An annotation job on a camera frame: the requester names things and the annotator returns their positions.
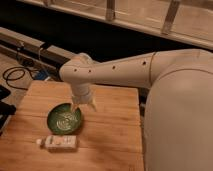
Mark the white plastic bottle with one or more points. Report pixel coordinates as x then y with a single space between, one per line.
58 142

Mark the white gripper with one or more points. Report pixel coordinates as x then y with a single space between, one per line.
83 99

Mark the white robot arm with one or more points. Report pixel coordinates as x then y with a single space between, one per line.
178 121

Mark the black object at left edge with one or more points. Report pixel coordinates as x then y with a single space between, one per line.
5 109

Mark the green ceramic bowl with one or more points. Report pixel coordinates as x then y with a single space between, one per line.
61 120

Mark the blue box on floor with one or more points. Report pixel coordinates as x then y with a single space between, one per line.
41 75

